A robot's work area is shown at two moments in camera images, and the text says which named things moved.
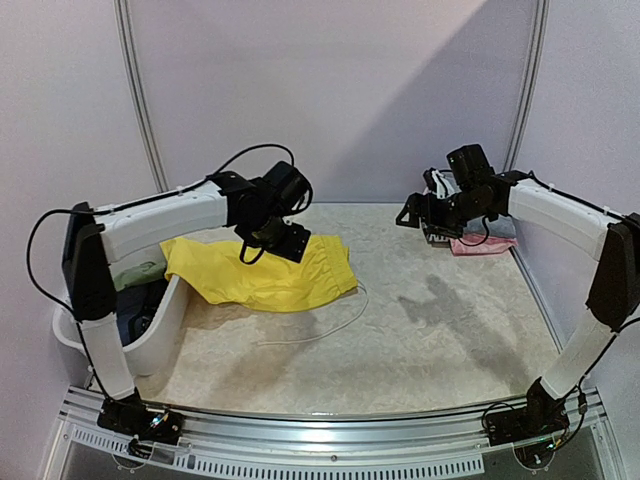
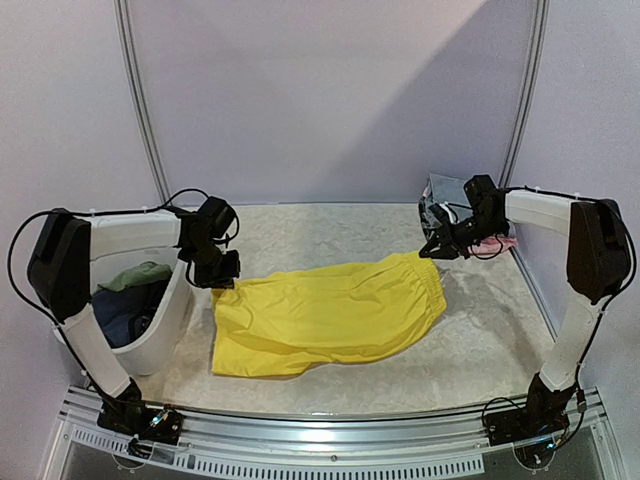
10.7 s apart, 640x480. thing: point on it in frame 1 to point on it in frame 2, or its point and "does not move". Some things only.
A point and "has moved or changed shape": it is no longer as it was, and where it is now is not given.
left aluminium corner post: x=125 y=35 does not move
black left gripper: x=294 y=248 to x=225 y=279
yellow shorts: x=214 y=274 has moved or changed shape
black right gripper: x=426 y=214 to x=451 y=235
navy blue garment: x=136 y=307 does not move
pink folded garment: x=473 y=243 does not move
